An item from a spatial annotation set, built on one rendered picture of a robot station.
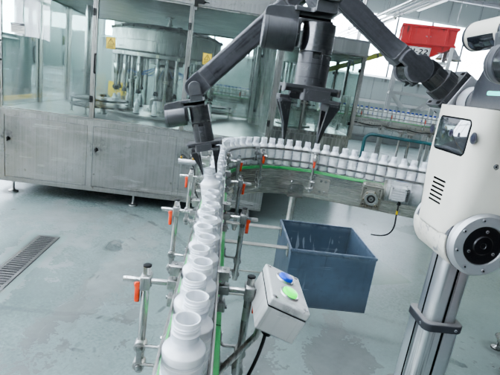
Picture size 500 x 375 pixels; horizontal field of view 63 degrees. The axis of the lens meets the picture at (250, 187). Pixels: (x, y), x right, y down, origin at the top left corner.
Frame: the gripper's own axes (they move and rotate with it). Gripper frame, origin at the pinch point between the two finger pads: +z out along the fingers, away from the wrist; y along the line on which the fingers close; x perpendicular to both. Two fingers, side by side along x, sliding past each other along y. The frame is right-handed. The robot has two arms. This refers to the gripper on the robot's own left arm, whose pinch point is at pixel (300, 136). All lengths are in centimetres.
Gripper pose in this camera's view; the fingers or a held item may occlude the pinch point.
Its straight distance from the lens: 75.9
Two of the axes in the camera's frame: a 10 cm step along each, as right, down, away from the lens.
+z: -1.4, 9.6, 2.5
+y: 9.9, 1.2, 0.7
